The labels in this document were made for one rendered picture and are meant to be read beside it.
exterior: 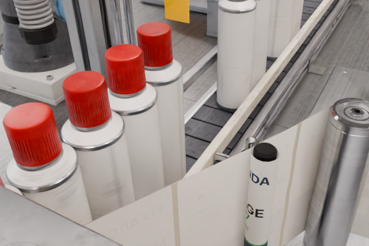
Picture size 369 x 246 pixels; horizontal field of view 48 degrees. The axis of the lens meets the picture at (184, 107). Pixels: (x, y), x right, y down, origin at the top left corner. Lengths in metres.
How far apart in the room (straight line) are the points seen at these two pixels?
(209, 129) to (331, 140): 0.30
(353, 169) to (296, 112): 0.40
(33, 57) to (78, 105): 0.48
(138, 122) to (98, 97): 0.06
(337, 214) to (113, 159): 0.19
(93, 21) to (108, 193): 0.23
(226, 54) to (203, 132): 0.11
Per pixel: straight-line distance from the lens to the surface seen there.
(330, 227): 0.38
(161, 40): 0.39
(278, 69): 0.69
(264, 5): 0.61
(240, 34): 0.57
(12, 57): 0.82
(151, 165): 0.41
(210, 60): 0.60
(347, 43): 0.99
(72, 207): 0.33
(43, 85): 0.77
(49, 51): 0.80
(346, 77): 0.75
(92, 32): 0.53
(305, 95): 0.78
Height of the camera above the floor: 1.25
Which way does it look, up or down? 35 degrees down
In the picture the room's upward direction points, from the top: 2 degrees counter-clockwise
